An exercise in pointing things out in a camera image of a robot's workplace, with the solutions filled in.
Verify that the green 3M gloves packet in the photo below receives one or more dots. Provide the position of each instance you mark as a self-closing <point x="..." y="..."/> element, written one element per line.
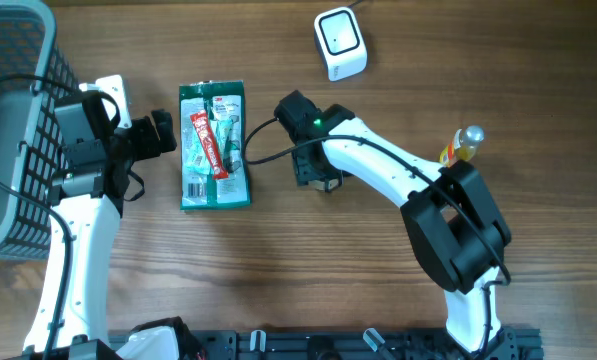
<point x="221" y="100"/>

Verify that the red Nescafe coffee sachet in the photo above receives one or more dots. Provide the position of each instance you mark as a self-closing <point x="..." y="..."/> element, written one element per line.
<point x="207" y="139"/>

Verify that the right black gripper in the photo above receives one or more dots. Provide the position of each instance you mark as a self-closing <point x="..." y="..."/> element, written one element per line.
<point x="304" y="173"/>

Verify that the grey plastic mesh basket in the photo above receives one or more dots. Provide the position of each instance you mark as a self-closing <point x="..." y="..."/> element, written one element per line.
<point x="34" y="74"/>

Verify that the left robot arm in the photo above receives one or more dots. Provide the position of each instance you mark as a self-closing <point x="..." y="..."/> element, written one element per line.
<point x="86" y="202"/>

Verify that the mint green wipes packet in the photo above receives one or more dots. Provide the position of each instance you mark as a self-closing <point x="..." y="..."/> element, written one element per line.
<point x="195" y="159"/>

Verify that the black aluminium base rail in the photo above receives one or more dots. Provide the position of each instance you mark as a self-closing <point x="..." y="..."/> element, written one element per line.
<point x="433" y="343"/>

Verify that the green lid stock jar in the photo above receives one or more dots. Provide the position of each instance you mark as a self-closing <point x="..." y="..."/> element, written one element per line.
<point x="326" y="186"/>

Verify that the white barcode scanner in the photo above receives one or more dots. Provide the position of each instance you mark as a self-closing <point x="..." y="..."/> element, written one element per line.
<point x="340" y="43"/>

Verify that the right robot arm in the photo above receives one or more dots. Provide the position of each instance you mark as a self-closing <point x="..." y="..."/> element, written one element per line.
<point x="456" y="231"/>

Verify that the yellow dish soap bottle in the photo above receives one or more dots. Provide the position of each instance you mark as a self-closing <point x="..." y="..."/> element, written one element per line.
<point x="463" y="145"/>

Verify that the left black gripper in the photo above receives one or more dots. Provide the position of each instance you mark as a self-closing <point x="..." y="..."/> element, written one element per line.
<point x="148" y="144"/>

